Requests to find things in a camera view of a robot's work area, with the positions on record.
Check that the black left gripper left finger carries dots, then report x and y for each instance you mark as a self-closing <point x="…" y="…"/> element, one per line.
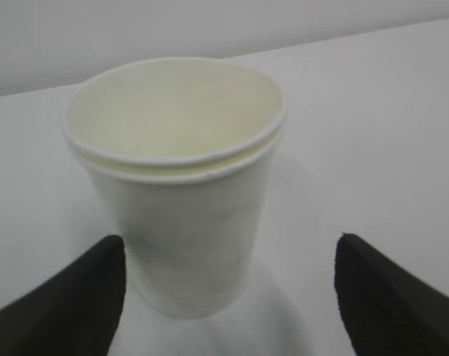
<point x="76" y="312"/>

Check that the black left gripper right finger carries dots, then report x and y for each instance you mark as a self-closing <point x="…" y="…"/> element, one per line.
<point x="385" y="309"/>

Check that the white paper cup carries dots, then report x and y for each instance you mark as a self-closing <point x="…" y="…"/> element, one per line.
<point x="178" y="150"/>

